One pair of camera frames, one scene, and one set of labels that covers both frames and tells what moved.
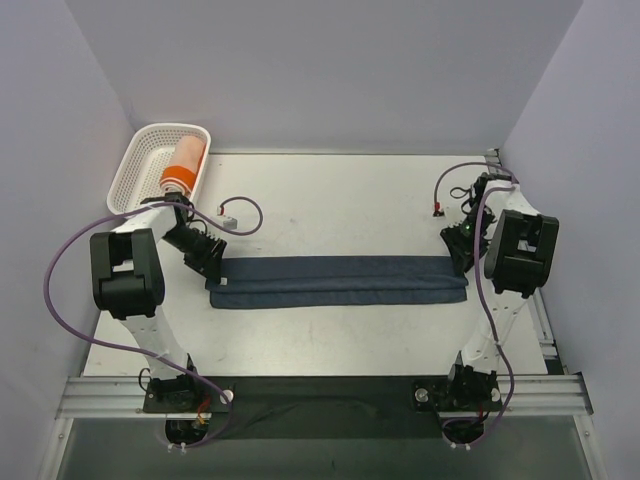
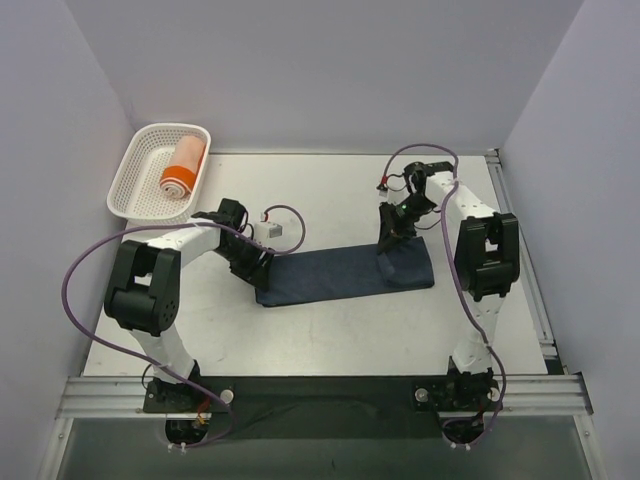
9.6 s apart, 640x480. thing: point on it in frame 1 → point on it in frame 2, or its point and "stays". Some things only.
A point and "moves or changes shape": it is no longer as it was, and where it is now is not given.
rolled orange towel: x=186 y=157 stays
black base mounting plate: x=324 y=407 stays
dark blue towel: x=335 y=280 moves or changes shape
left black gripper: x=211 y=256 → x=255 y=267
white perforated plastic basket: x=148 y=149 stays
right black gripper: x=458 y=245 → x=392 y=232
